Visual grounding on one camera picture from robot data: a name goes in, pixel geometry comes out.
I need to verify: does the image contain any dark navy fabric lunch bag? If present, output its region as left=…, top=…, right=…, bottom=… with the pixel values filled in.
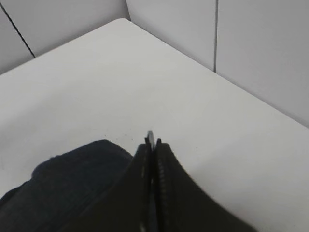
left=0, top=140, right=132, bottom=232

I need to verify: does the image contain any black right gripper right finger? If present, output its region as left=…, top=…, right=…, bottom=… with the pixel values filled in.
left=154, top=139, right=256, bottom=232

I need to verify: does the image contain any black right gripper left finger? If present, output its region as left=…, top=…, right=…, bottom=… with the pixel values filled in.
left=62, top=138, right=152, bottom=232

